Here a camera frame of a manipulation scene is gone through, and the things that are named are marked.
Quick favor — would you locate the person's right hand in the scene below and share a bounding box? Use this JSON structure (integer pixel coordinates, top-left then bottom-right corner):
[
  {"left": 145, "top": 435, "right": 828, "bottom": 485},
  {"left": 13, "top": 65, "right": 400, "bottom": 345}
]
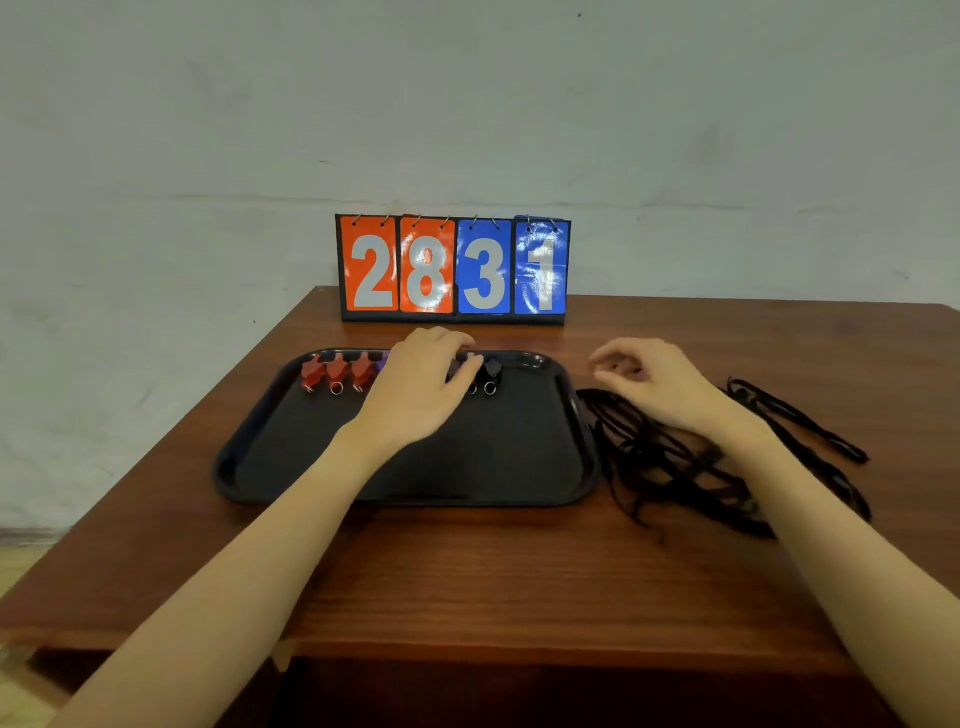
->
[{"left": 586, "top": 337, "right": 757, "bottom": 452}]

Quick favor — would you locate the person's left hand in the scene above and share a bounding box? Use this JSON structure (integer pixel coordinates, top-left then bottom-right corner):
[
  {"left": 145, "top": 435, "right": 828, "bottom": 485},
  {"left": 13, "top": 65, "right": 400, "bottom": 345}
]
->
[{"left": 335, "top": 326, "right": 486, "bottom": 471}]

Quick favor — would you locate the tangle of black lanyards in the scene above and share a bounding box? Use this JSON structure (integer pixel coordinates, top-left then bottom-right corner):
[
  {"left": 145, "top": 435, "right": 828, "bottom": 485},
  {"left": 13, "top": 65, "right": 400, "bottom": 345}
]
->
[{"left": 575, "top": 377, "right": 874, "bottom": 542}]

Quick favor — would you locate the black plastic tray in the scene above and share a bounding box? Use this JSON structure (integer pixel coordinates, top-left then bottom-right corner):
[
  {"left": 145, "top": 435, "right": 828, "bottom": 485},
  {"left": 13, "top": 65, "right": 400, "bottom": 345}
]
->
[{"left": 212, "top": 346, "right": 603, "bottom": 508}]

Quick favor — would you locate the wooden desk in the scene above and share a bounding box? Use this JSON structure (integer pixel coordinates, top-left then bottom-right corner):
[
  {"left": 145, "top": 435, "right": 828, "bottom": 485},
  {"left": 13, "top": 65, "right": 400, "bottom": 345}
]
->
[{"left": 268, "top": 654, "right": 905, "bottom": 728}]

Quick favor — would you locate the person's left forearm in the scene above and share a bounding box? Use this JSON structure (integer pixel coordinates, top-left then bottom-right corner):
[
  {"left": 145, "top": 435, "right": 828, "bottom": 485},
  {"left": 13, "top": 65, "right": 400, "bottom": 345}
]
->
[{"left": 48, "top": 431, "right": 374, "bottom": 728}]

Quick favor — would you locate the person's right forearm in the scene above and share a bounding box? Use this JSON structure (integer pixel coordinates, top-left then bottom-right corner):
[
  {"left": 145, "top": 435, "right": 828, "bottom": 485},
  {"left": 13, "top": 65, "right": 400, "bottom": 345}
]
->
[{"left": 718, "top": 416, "right": 960, "bottom": 728}]

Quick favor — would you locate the orange and blue flip scoreboard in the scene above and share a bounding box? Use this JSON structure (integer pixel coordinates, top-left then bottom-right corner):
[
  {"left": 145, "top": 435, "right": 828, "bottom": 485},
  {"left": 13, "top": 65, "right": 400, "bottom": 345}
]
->
[{"left": 335, "top": 212, "right": 573, "bottom": 326}]

